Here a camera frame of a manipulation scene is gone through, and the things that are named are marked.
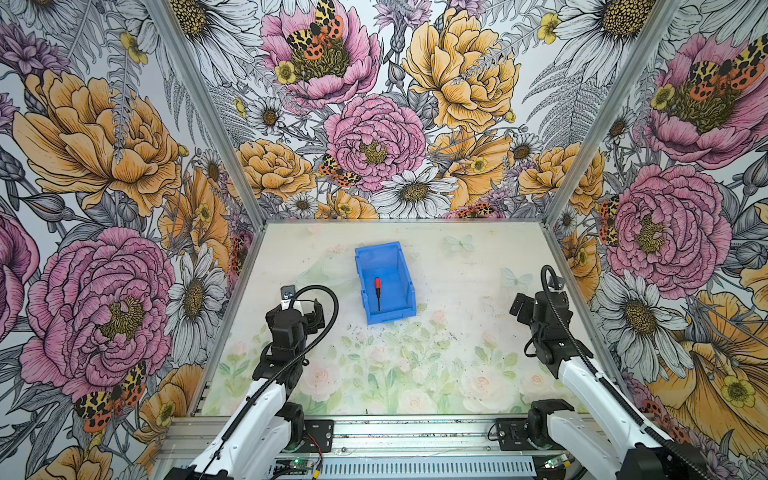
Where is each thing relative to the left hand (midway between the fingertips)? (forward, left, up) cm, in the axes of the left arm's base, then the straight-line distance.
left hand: (299, 311), depth 85 cm
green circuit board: (-34, -4, -11) cm, 36 cm away
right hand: (-1, -66, +1) cm, 66 cm away
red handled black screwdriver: (+14, -22, -10) cm, 28 cm away
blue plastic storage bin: (+13, -28, -13) cm, 34 cm away
